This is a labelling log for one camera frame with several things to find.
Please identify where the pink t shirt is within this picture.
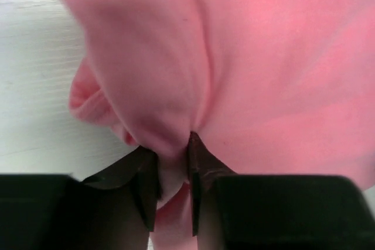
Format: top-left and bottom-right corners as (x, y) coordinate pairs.
(62, 0), (374, 249)

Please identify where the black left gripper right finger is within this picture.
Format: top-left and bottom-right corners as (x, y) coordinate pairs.
(186, 132), (235, 236)

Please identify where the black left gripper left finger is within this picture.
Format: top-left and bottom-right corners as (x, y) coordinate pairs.
(83, 146), (161, 231)

